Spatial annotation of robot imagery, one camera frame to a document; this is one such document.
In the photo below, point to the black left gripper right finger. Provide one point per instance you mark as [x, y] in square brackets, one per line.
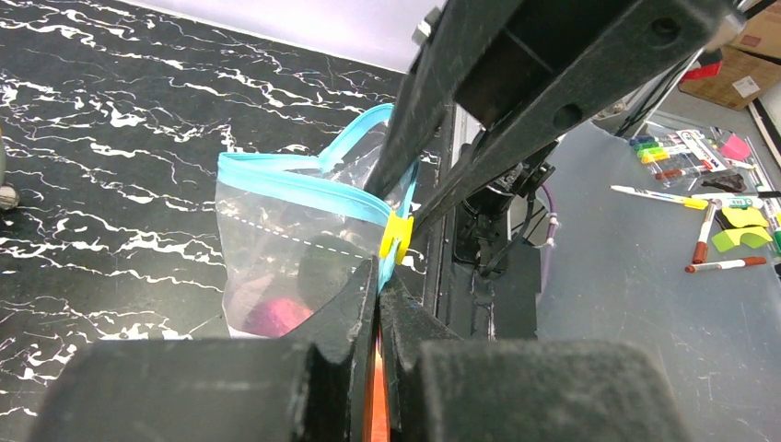
[444, 388]

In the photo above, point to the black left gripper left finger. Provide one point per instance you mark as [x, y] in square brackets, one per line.
[334, 403]

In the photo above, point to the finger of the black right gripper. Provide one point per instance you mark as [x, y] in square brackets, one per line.
[462, 36]

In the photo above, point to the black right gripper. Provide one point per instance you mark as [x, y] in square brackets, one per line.
[529, 71]

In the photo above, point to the red onion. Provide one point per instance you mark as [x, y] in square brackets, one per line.
[273, 318]

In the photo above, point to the clear zip top bag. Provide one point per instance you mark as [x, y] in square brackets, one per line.
[296, 226]

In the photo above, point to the cardboard box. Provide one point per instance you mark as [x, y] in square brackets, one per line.
[750, 65]

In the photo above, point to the pack of coloured markers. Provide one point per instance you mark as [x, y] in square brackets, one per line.
[681, 155]

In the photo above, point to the pink sticky note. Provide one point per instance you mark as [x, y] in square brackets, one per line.
[734, 147]

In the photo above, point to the white yellow marker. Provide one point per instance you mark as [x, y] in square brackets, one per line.
[694, 203]

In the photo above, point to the yellow green sticky notes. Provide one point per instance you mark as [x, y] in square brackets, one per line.
[741, 226]

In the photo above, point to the red capped marker lying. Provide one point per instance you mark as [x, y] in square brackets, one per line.
[726, 265]

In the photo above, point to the round pastel drawer cabinet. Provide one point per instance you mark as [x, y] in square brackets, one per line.
[9, 197]

